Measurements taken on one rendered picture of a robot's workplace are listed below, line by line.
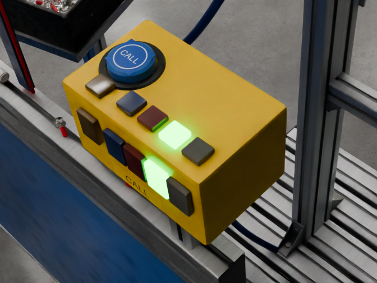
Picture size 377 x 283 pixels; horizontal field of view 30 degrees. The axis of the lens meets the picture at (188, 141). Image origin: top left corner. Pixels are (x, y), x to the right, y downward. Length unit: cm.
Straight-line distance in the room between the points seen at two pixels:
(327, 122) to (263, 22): 93
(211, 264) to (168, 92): 22
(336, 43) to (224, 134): 68
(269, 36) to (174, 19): 31
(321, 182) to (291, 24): 83
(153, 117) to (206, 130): 4
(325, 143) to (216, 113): 85
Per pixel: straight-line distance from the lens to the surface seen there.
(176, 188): 52
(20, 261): 178
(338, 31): 116
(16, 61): 85
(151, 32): 61
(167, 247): 75
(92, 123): 57
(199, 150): 51
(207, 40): 216
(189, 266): 74
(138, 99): 55
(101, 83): 56
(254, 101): 54
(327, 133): 136
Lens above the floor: 148
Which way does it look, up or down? 51 degrees down
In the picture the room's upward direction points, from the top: 8 degrees counter-clockwise
